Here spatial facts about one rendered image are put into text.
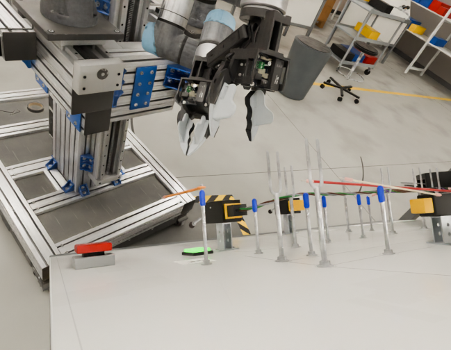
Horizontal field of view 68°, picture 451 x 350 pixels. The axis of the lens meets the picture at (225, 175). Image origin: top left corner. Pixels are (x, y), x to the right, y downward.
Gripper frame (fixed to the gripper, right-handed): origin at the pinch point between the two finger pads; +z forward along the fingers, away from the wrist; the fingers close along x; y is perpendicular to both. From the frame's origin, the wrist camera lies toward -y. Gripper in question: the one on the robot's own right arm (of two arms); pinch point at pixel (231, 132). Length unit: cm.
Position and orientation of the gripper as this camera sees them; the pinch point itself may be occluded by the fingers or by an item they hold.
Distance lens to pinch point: 60.9
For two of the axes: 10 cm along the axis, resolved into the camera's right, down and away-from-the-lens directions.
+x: 8.0, 0.2, 6.0
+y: 5.7, 2.9, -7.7
